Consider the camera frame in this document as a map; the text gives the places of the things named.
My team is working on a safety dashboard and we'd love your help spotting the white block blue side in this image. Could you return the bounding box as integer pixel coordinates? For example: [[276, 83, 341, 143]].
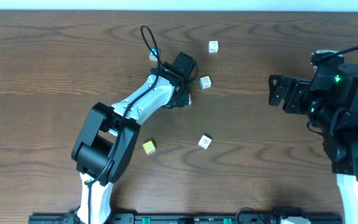
[[200, 76, 212, 90]]

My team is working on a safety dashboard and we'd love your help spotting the white block far top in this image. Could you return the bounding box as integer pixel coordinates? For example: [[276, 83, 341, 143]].
[[208, 40, 219, 53]]

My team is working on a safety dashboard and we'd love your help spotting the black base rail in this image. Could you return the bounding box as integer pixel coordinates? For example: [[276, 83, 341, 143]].
[[28, 207, 344, 224]]

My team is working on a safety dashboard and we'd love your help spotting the blue number 2 block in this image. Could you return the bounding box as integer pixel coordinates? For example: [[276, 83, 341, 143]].
[[149, 48, 160, 62]]

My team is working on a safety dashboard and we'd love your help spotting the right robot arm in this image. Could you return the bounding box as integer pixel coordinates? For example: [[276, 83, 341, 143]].
[[268, 49, 358, 223]]

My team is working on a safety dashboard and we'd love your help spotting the white block bee drawing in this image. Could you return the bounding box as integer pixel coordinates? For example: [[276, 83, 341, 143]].
[[198, 135, 212, 149]]

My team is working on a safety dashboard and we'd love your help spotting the yellow faced wooden block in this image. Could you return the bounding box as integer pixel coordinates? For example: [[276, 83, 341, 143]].
[[142, 140, 156, 155]]

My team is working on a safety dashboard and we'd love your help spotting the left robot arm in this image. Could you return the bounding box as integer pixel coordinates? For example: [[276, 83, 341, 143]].
[[71, 52, 198, 223]]

